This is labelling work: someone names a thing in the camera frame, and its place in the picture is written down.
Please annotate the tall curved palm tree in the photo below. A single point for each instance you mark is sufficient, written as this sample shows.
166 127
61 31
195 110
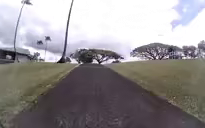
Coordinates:
16 30

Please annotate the wide spreading tree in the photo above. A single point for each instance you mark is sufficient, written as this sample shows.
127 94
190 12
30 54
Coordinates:
155 50
96 55

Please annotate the low building with flat roof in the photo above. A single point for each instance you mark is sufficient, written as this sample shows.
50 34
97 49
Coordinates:
10 53

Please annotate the green grass lawn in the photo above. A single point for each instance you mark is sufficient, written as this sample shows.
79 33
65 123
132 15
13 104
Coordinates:
20 83
176 80

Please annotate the dark asphalt path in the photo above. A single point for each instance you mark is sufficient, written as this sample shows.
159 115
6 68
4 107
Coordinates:
96 100

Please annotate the small distant palm tree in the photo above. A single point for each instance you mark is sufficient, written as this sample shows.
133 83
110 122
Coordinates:
40 42
47 38

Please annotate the tall dark palm trunk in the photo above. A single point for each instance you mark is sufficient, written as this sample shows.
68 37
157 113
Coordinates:
66 33

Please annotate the group of distant trees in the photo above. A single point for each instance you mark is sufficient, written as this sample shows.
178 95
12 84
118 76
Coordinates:
200 48

